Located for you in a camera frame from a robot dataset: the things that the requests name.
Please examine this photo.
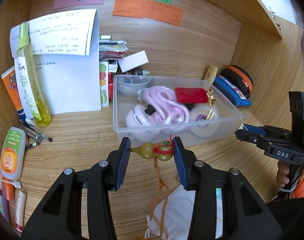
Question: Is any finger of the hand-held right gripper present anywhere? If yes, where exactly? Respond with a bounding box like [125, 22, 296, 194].
[242, 124, 292, 143]
[234, 129, 272, 148]

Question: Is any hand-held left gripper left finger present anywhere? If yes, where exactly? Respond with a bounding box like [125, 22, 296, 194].
[22, 137, 131, 240]

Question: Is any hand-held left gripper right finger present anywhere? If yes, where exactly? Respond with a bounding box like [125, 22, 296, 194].
[173, 137, 278, 240]

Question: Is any green gourd charm orange cord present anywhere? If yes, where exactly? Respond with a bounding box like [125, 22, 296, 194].
[130, 134, 174, 240]

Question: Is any clear plastic storage box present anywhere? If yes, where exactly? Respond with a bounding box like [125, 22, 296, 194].
[113, 75, 245, 148]

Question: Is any pink round handheld device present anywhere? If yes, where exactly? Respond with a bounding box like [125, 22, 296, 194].
[125, 104, 163, 141]

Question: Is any white tape roll purple core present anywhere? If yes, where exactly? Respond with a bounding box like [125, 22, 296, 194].
[189, 104, 220, 138]

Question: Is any pink braided rope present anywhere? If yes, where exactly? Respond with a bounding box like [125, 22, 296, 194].
[136, 85, 190, 126]

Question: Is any red charm gold tassel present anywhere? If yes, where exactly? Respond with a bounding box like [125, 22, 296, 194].
[175, 87, 218, 121]

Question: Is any wooden desktop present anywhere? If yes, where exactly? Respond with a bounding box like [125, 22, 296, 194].
[0, 79, 292, 240]

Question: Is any person's right hand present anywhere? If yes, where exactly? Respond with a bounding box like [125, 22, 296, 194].
[276, 163, 292, 185]

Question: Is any blue tissue packet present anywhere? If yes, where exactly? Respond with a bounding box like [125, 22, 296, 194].
[213, 75, 252, 106]

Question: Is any black orange zip case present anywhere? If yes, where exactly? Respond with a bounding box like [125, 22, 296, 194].
[220, 65, 254, 98]

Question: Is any small yellow tube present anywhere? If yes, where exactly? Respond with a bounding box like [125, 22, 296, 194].
[204, 65, 218, 84]

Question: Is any small clear plastic bowl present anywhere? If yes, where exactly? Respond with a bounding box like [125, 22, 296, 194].
[116, 75, 153, 96]

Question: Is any fruit sticker sheet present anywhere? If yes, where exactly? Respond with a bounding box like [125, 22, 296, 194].
[99, 60, 110, 107]

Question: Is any red flat packet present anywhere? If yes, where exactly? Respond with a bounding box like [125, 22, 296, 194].
[108, 60, 118, 101]

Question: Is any dark garment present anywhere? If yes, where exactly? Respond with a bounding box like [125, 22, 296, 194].
[266, 197, 304, 240]

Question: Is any metal keyring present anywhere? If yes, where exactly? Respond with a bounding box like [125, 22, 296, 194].
[131, 68, 150, 77]

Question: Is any large white paper sheet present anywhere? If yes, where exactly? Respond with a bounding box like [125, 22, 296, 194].
[32, 17, 103, 115]

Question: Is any white small box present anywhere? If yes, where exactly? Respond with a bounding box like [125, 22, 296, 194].
[117, 50, 149, 73]

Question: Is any white bottle orange green label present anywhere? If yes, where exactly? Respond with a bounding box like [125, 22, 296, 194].
[0, 127, 27, 181]

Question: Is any white tube red end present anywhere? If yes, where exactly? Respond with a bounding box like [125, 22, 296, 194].
[14, 190, 27, 232]

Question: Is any stack of small sachets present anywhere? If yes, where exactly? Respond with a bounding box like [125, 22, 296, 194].
[99, 35, 129, 66]

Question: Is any yellow spray bottle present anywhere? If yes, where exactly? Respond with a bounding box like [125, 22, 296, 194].
[16, 22, 53, 127]

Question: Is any wooden shelf board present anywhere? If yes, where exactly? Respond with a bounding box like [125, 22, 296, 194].
[237, 0, 284, 39]

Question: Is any purple pen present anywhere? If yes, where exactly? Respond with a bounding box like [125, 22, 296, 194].
[1, 199, 12, 227]

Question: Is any orange sunscreen tube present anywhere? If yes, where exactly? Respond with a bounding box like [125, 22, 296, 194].
[1, 66, 27, 117]

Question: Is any handwritten white paper sheet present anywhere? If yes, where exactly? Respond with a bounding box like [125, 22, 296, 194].
[9, 8, 97, 56]

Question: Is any orange paper note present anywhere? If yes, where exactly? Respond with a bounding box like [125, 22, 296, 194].
[112, 0, 184, 27]

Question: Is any white drawstring pouch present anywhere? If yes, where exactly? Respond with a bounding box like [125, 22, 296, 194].
[145, 185, 223, 240]

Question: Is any white charging cable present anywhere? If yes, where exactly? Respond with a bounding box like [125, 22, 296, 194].
[0, 177, 22, 189]

